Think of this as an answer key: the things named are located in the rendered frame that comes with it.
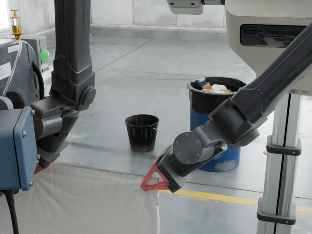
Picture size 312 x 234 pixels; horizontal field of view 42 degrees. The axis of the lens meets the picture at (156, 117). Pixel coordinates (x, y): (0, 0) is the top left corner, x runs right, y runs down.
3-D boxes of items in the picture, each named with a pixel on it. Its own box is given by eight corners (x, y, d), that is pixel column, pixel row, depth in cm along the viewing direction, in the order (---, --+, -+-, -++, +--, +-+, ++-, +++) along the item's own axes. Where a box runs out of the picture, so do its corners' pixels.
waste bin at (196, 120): (247, 151, 351) (252, 78, 328) (241, 179, 304) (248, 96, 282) (191, 145, 363) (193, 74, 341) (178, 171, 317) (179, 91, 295)
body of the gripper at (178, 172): (153, 167, 78) (182, 147, 75) (167, 146, 88) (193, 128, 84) (174, 193, 79) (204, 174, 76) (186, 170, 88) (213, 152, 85)
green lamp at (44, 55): (52, 60, 106) (50, 48, 105) (46, 62, 103) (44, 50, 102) (43, 59, 107) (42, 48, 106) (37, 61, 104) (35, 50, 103)
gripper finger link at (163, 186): (128, 180, 84) (161, 158, 80) (139, 165, 90) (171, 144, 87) (148, 205, 85) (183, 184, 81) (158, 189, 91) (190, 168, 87)
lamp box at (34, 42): (49, 70, 108) (46, 35, 105) (40, 74, 104) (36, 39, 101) (24, 68, 110) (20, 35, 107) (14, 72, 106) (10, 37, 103)
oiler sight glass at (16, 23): (24, 32, 98) (23, 17, 97) (18, 34, 96) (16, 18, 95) (16, 32, 99) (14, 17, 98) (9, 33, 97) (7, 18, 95)
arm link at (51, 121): (98, 87, 84) (66, 68, 86) (63, 94, 74) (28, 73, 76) (81, 136, 88) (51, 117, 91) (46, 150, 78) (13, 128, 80)
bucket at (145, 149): (163, 142, 369) (163, 115, 360) (153, 156, 342) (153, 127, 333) (132, 139, 377) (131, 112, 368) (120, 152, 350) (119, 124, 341)
